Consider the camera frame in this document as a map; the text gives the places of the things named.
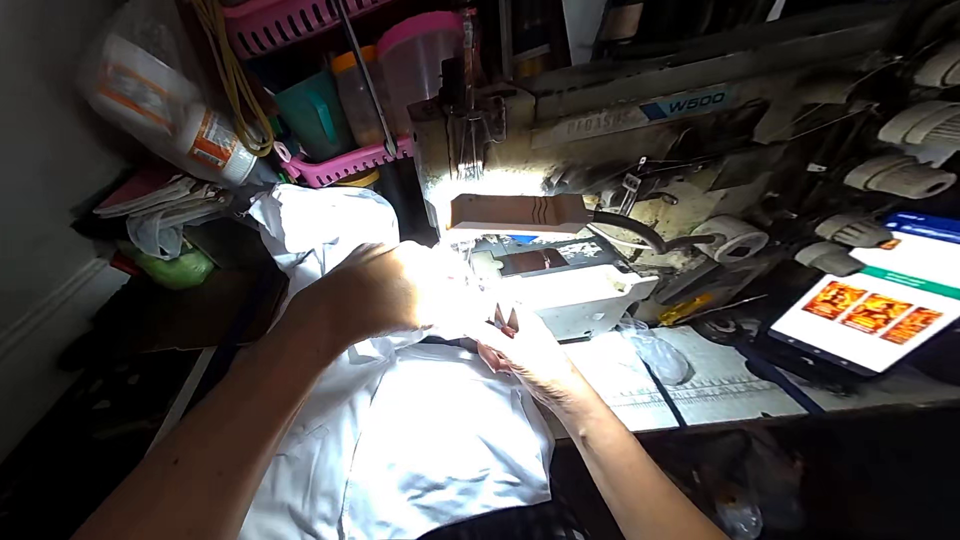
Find person's left hand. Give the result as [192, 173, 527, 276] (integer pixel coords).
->
[324, 240, 486, 348]

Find person's right hand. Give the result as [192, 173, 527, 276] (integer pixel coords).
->
[469, 301, 580, 410]

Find small metal thread snips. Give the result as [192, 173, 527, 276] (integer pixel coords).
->
[489, 302, 520, 339]

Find white garment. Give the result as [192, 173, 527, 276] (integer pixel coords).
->
[238, 183, 556, 540]

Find person's left forearm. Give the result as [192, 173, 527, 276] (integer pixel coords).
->
[71, 262, 361, 540]

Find person's right forearm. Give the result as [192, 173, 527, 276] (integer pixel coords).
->
[551, 367, 730, 540]

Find yellow round lid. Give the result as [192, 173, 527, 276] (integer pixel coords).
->
[331, 168, 381, 190]

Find pink slotted plastic basket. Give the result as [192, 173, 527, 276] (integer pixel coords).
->
[222, 0, 395, 61]
[273, 135, 415, 189]

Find crumpled clear plastic bag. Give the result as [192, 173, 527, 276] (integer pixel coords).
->
[618, 318, 691, 387]

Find yellow plastic piece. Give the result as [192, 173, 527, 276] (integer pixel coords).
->
[657, 292, 714, 327]

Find clear container with orange lid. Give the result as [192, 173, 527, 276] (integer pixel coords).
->
[330, 45, 406, 148]

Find teal plastic mug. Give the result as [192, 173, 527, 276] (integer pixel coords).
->
[273, 70, 355, 164]

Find grey industrial sewing machine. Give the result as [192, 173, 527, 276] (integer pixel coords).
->
[407, 15, 960, 343]

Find clear container with pink lid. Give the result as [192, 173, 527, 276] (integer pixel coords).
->
[376, 10, 466, 140]

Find brown cardboard sheet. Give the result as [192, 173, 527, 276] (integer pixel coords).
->
[127, 262, 289, 354]

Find long thin metal rod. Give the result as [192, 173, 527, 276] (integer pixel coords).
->
[332, 0, 399, 158]

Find white bottle with orange label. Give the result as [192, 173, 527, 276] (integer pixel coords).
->
[177, 103, 258, 186]

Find green plastic bag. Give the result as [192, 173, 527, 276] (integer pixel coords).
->
[123, 238, 216, 291]

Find transparent plastic bag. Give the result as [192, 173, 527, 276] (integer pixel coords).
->
[705, 450, 785, 540]

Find smartphone with lit screen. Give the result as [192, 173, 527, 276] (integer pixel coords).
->
[768, 211, 960, 378]

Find bundle of yellow cords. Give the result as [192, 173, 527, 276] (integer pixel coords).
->
[189, 0, 276, 158]

